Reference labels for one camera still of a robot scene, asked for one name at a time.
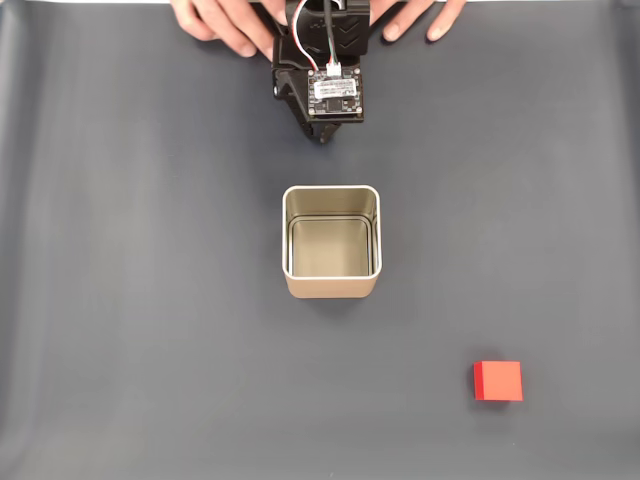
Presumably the beige square tin container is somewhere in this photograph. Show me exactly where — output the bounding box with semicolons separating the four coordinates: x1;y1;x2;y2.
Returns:
281;184;384;300

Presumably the black camera cable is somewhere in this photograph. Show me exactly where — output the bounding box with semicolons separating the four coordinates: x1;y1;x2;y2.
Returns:
321;0;345;77

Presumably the person's right hand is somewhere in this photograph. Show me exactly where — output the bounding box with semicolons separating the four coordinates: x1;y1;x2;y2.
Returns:
168;0;281;61

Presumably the gripper-mounted camera module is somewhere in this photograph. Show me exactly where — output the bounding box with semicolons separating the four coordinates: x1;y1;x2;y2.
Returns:
305;67;366;124

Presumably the red cube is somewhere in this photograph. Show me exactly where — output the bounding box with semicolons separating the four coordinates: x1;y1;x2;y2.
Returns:
472;360;524;403

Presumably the person's left hand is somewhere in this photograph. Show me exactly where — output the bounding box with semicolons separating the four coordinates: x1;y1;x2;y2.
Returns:
381;0;470;44

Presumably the dark blue-grey table mat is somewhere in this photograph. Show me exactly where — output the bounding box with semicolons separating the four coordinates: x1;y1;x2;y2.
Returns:
0;0;640;480

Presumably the white red servo wire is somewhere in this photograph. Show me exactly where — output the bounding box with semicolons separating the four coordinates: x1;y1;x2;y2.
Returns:
291;0;322;72

